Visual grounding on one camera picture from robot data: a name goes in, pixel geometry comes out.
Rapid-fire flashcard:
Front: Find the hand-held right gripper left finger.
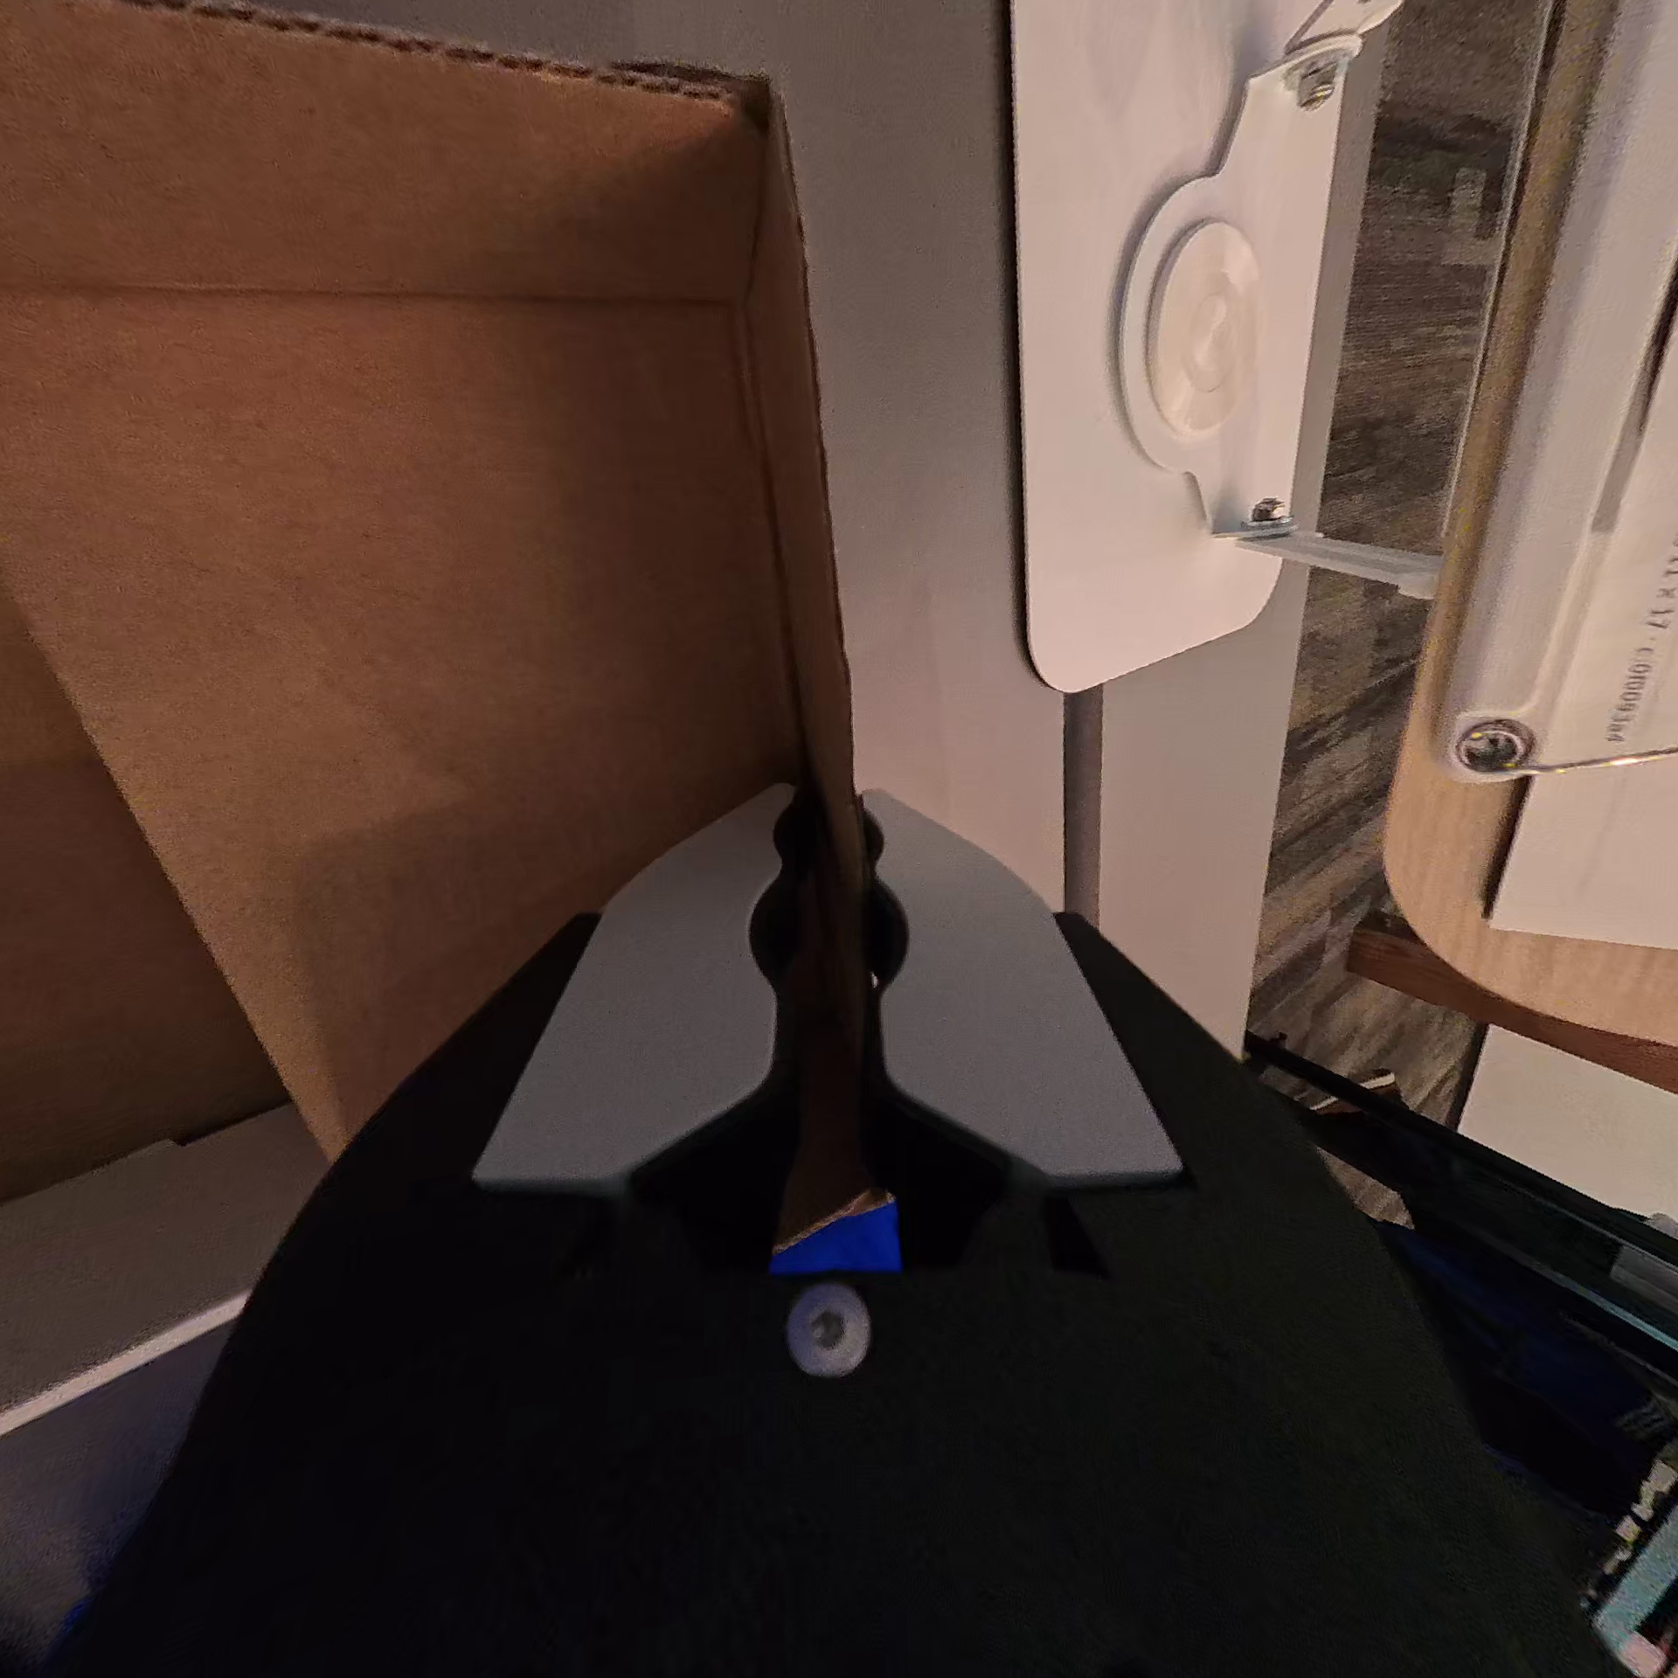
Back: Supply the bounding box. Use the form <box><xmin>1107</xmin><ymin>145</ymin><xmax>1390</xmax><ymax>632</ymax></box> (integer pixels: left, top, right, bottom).
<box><xmin>472</xmin><ymin>782</ymin><xmax>804</xmax><ymax>1196</ymax></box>

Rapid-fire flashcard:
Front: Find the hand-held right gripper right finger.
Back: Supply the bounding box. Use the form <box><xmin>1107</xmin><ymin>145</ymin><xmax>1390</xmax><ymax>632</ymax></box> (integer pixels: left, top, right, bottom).
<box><xmin>858</xmin><ymin>790</ymin><xmax>1185</xmax><ymax>1191</ymax></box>

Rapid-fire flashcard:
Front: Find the blue plastic bin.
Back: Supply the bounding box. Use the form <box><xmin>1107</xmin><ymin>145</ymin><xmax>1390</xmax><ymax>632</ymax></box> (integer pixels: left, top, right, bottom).
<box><xmin>770</xmin><ymin>1204</ymin><xmax>907</xmax><ymax>1278</ymax></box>

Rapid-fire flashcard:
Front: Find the white cardboard box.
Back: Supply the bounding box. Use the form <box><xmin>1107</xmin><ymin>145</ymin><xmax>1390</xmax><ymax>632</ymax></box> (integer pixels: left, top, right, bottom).
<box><xmin>0</xmin><ymin>0</ymin><xmax>910</xmax><ymax>1678</ymax></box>

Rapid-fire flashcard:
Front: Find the printed instruction sheet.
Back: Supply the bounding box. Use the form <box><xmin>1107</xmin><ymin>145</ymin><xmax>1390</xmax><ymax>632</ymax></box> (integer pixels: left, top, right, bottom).
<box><xmin>1487</xmin><ymin>0</ymin><xmax>1678</xmax><ymax>950</ymax></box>

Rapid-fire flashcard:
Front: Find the white sign stand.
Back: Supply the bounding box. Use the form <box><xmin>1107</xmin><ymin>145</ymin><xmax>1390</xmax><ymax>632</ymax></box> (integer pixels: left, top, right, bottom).
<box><xmin>1009</xmin><ymin>0</ymin><xmax>1678</xmax><ymax>787</ymax></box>

